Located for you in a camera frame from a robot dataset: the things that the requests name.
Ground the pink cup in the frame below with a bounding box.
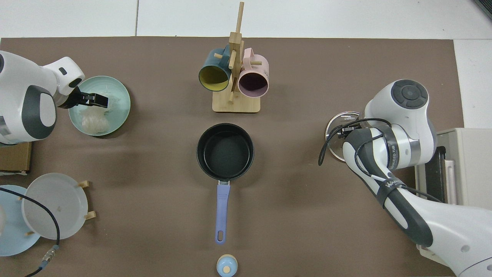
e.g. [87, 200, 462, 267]
[238, 48, 269, 97]

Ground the wooden plate rack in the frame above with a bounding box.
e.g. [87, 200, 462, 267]
[17, 180, 96, 236]

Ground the pale toaster oven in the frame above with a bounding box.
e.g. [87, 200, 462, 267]
[414, 128, 492, 267]

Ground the teal plate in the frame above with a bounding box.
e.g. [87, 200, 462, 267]
[68, 75, 131, 137]

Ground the grey plate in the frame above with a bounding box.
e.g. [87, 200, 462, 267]
[21, 173, 89, 240]

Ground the dark blue cup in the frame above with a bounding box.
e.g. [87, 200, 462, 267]
[198, 47, 232, 92]

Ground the wooden cup stand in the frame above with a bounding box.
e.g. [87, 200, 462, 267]
[212, 2, 261, 113]

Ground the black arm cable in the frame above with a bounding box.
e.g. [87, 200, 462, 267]
[318, 117, 442, 204]
[0, 187, 61, 277]

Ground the light blue plate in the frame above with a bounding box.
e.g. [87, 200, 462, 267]
[0, 185, 41, 257]

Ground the small blue round thing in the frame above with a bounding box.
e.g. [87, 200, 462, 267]
[216, 254, 238, 277]

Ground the black pot with blue handle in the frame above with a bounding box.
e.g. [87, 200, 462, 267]
[196, 123, 255, 245]

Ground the wire basket with wooden floor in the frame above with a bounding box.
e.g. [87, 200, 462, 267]
[0, 142, 33, 175]

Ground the glass lid with blue knob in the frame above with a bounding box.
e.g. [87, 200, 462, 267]
[325, 111, 366, 164]

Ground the brown table cloth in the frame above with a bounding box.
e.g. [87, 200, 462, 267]
[0, 37, 465, 277]

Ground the white vermicelli bundle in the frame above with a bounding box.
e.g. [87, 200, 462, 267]
[81, 88, 120, 133]

